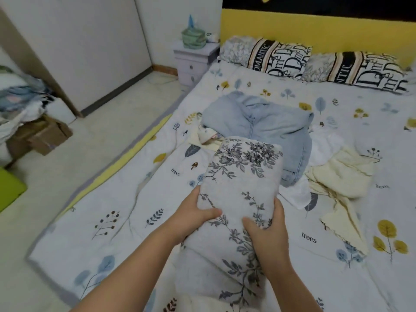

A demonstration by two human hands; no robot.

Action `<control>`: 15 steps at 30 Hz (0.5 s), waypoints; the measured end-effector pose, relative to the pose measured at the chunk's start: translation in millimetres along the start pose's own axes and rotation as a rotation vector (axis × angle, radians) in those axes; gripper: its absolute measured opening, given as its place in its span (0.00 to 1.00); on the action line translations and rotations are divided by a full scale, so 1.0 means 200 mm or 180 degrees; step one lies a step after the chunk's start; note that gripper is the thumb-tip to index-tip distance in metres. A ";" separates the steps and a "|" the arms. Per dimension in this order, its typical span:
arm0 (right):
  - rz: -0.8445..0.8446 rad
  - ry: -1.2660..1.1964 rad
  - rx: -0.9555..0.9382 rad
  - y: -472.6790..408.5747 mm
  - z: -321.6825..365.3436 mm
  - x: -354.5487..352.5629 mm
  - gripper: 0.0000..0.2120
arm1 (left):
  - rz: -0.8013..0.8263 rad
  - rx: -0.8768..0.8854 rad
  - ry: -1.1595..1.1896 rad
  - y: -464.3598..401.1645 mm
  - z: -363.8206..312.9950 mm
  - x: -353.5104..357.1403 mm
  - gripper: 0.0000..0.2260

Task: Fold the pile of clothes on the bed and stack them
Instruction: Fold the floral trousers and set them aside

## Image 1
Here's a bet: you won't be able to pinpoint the person's left hand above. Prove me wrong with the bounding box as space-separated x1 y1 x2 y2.
166 185 223 247

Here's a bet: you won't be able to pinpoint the person's right hand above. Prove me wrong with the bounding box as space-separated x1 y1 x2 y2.
242 197 291 277

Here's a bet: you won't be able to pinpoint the bed with leaf print bedding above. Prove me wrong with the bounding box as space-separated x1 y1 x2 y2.
26 58 416 312

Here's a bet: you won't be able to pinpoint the light blue denim jeans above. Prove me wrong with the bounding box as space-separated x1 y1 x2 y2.
201 91 315 187

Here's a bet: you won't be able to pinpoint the person's left forearm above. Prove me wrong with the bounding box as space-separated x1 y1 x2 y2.
71 227 186 312

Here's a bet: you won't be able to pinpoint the white nightstand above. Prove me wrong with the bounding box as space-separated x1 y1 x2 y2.
172 41 221 90

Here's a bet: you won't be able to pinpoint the brown cardboard box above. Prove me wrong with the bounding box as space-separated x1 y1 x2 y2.
6 115 74 160

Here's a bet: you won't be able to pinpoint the white plastic bag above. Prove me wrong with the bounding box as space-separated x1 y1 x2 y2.
44 97 78 125

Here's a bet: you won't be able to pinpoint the black white patterned pillow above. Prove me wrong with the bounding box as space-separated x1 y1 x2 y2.
218 36 313 81
302 51 412 95

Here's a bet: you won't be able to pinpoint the white wardrobe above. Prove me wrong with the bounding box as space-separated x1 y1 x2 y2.
0 0 154 118

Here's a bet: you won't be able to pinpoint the pile of mixed fabrics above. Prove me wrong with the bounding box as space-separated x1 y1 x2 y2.
0 65 56 146

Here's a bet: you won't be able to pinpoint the black yellow headboard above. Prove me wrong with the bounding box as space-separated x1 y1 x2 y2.
220 0 416 69

